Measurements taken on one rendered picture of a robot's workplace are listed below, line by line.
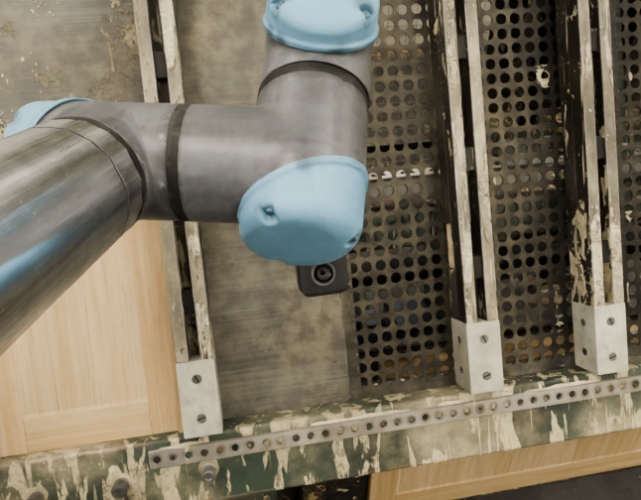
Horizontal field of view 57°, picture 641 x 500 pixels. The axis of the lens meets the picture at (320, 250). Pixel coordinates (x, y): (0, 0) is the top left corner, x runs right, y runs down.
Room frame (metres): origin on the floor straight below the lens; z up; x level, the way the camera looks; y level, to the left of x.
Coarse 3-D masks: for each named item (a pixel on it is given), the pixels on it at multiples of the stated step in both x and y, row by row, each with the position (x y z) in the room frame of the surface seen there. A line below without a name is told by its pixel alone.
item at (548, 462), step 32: (544, 448) 0.96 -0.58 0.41; (576, 448) 0.98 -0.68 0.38; (608, 448) 1.00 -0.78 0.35; (640, 448) 1.02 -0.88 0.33; (384, 480) 0.87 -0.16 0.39; (416, 480) 0.89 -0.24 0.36; (448, 480) 0.91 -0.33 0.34; (480, 480) 0.92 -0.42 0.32; (512, 480) 0.94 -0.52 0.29; (544, 480) 0.96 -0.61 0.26
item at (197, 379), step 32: (160, 0) 0.95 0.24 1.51; (160, 32) 0.96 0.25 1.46; (160, 64) 0.90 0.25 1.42; (160, 96) 0.91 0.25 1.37; (160, 224) 0.77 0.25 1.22; (192, 224) 0.78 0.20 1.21; (192, 256) 0.75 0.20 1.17; (192, 288) 0.73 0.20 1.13; (192, 320) 0.73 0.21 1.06; (192, 352) 0.70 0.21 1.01; (192, 384) 0.65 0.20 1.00; (192, 416) 0.62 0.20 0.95
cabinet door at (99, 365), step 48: (144, 240) 0.80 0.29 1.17; (96, 288) 0.75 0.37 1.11; (144, 288) 0.76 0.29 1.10; (48, 336) 0.70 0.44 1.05; (96, 336) 0.71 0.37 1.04; (144, 336) 0.72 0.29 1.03; (0, 384) 0.65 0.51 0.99; (48, 384) 0.66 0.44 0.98; (96, 384) 0.67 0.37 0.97; (144, 384) 0.68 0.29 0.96; (0, 432) 0.61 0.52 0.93; (48, 432) 0.62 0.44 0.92; (96, 432) 0.63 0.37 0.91; (144, 432) 0.63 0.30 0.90
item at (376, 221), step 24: (624, 96) 1.13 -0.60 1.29; (528, 192) 0.99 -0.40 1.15; (552, 192) 0.99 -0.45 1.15; (624, 192) 1.00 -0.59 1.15; (408, 216) 0.93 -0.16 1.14; (432, 216) 0.94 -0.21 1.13; (528, 216) 0.96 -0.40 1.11; (552, 216) 0.97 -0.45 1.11; (360, 240) 0.89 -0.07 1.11; (432, 240) 0.91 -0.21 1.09
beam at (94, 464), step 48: (528, 384) 0.73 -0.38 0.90; (240, 432) 0.63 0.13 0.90; (432, 432) 0.67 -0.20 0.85; (480, 432) 0.68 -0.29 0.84; (528, 432) 0.69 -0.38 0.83; (576, 432) 0.69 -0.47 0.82; (0, 480) 0.55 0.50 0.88; (48, 480) 0.56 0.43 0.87; (96, 480) 0.56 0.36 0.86; (144, 480) 0.57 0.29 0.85; (192, 480) 0.58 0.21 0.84; (240, 480) 0.59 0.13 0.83; (288, 480) 0.59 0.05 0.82
